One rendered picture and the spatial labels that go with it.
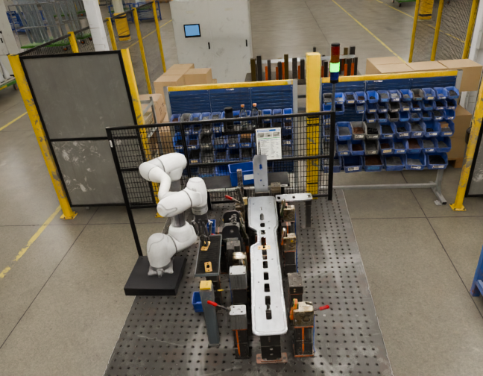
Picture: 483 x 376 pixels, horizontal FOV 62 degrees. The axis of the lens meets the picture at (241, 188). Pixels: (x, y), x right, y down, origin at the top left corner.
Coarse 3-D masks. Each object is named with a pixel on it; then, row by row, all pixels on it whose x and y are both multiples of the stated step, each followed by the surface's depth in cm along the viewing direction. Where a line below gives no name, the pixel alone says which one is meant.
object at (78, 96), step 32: (32, 64) 418; (64, 64) 414; (96, 64) 411; (128, 64) 405; (32, 96) 435; (64, 96) 432; (96, 96) 428; (128, 96) 424; (64, 128) 452; (96, 128) 448; (64, 160) 473; (96, 160) 469; (128, 160) 466; (64, 192) 496; (96, 192) 492
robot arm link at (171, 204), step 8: (152, 168) 254; (152, 176) 252; (160, 176) 246; (168, 176) 246; (160, 184) 236; (168, 184) 237; (160, 192) 225; (168, 192) 217; (176, 192) 215; (184, 192) 215; (160, 200) 217; (168, 200) 209; (176, 200) 210; (184, 200) 212; (160, 208) 208; (168, 208) 208; (176, 208) 210; (184, 208) 213; (168, 216) 211
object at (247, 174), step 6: (246, 162) 347; (252, 162) 348; (234, 168) 348; (240, 168) 349; (246, 168) 350; (252, 168) 351; (234, 174) 333; (246, 174) 335; (252, 174) 336; (258, 174) 336; (234, 180) 336; (246, 180) 337; (252, 180) 338; (234, 186) 339
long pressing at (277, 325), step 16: (256, 208) 312; (272, 208) 310; (256, 224) 294; (272, 224) 293; (272, 240) 276; (256, 256) 263; (272, 256) 262; (256, 272) 249; (272, 272) 248; (256, 288) 238; (272, 288) 237; (256, 304) 226; (272, 304) 226; (256, 320) 217; (272, 320) 216
